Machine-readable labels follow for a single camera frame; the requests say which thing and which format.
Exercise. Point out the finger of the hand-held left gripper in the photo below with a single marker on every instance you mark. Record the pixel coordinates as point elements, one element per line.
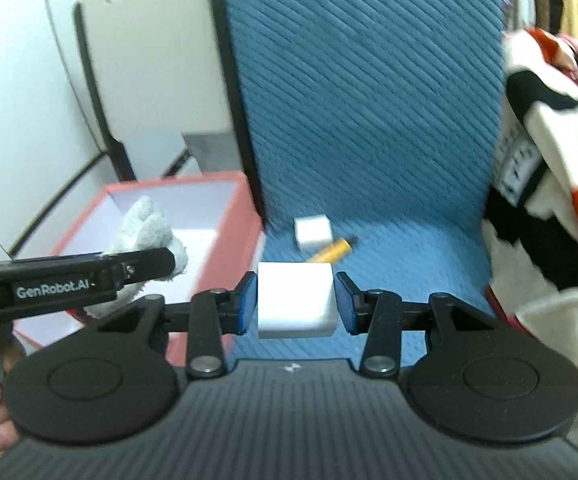
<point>139,264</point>

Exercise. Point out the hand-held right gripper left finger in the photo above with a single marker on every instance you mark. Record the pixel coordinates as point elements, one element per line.
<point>249,305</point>

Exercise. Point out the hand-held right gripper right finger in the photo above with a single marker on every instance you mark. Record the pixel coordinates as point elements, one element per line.
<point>344,305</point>

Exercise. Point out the white plush toy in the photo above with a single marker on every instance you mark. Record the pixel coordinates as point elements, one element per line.
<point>149,225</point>

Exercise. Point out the white rectangular block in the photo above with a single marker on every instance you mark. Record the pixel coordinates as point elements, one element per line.
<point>294,305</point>

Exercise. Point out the pink cardboard box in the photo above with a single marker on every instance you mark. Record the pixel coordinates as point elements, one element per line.
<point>229,220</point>

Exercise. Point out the yellow tube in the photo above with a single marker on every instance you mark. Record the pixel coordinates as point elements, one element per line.
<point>333,250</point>

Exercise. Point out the white charger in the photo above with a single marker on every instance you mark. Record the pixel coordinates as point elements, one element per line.
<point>313,233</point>

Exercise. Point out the blue quilted cushion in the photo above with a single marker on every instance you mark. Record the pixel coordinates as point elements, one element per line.
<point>369,110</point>

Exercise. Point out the red black white striped blanket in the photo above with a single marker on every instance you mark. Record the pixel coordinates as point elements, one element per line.
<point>559,210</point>

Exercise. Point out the beige panel with black frame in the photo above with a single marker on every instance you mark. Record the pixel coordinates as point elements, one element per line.
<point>159,60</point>

